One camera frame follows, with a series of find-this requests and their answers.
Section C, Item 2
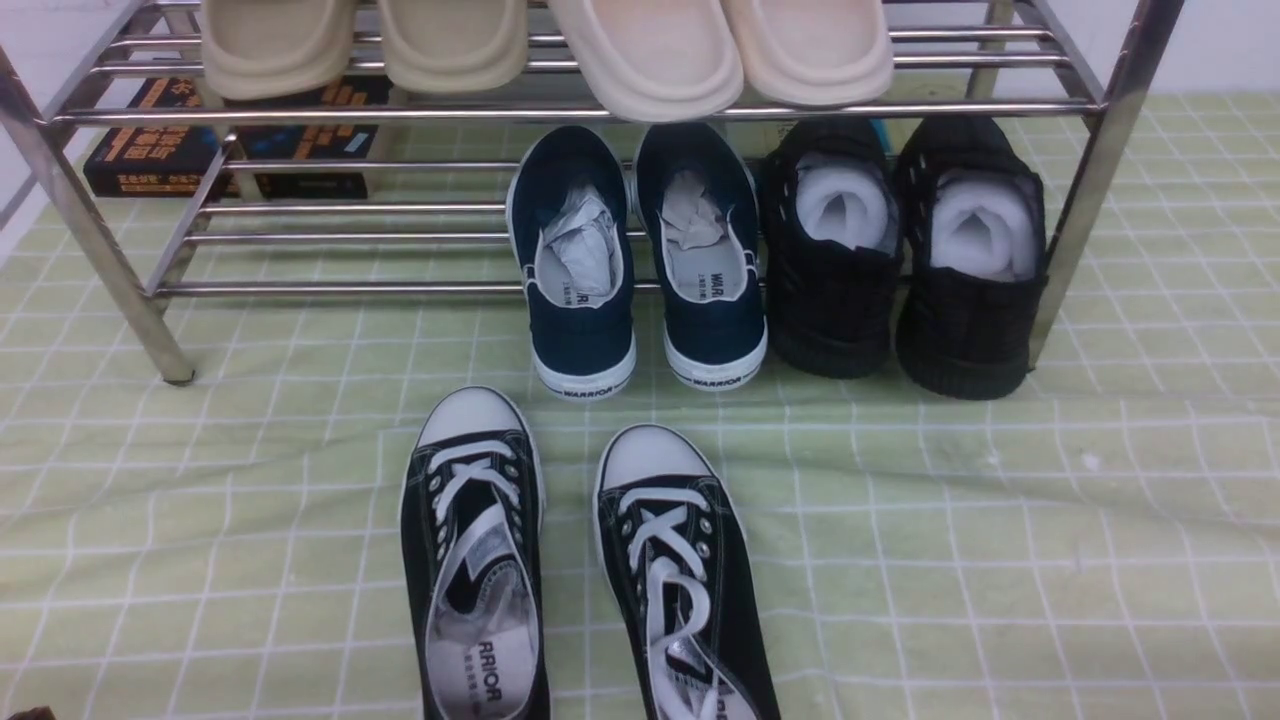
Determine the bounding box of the beige slipper far left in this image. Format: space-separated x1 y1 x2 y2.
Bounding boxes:
201 1 358 101

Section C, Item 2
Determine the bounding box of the black orange book box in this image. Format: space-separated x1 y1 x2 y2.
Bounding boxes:
83 76 397 200

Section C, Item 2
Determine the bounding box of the cream slipper far right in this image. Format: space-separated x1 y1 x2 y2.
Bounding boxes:
721 1 893 108

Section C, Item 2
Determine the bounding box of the black canvas sneaker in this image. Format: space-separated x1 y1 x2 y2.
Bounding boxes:
593 424 781 719
399 386 553 719

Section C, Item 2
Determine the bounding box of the black knit shoe left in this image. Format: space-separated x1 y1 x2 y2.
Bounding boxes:
756 117 904 379

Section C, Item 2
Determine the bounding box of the navy slip-on shoe right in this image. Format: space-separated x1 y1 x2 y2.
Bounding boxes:
631 122 768 392

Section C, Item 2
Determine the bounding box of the navy slip-on shoe left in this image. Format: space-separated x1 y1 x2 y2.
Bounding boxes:
506 126 637 401

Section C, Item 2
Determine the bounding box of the beige slipper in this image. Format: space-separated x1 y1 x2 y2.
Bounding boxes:
201 1 358 101
378 1 529 94

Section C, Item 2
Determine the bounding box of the cream slipper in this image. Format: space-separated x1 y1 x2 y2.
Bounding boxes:
548 1 745 124
721 1 893 108

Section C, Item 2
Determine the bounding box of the black knit shoe right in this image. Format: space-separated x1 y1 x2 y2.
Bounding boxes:
893 115 1048 401

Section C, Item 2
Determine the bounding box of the green checked tablecloth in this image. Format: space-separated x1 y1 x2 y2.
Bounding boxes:
1 94 1279 719

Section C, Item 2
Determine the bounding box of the silver metal shoe rack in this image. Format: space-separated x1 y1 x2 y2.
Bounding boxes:
3 1 1183 387

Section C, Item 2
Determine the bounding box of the black knit shoe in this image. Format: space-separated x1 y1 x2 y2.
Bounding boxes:
756 117 904 379
893 115 1048 401

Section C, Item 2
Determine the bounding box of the navy slip-on shoe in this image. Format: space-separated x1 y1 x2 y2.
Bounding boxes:
506 126 637 401
631 122 768 392

